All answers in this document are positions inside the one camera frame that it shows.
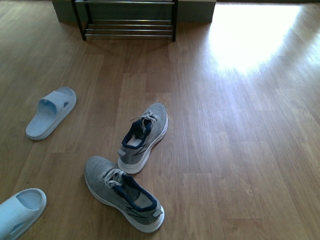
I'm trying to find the light blue slipper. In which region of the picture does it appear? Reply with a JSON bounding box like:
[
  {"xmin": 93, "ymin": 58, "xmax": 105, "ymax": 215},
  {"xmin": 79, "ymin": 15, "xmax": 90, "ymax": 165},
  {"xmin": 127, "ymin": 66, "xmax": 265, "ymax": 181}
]
[
  {"xmin": 25, "ymin": 86, "xmax": 77, "ymax": 141},
  {"xmin": 0, "ymin": 188, "xmax": 47, "ymax": 240}
]

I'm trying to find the grey knit sneaker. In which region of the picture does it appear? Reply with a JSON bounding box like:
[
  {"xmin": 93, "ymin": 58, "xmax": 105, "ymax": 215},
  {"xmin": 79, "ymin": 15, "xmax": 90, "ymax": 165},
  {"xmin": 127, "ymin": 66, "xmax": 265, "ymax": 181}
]
[
  {"xmin": 84, "ymin": 156, "xmax": 165, "ymax": 233},
  {"xmin": 117, "ymin": 103, "xmax": 169, "ymax": 174}
]

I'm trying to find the black metal shoe rack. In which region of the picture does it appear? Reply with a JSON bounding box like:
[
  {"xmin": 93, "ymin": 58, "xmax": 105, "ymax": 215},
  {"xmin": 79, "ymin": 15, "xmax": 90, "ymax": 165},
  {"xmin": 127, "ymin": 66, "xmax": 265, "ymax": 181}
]
[{"xmin": 71, "ymin": 0, "xmax": 179, "ymax": 42}]

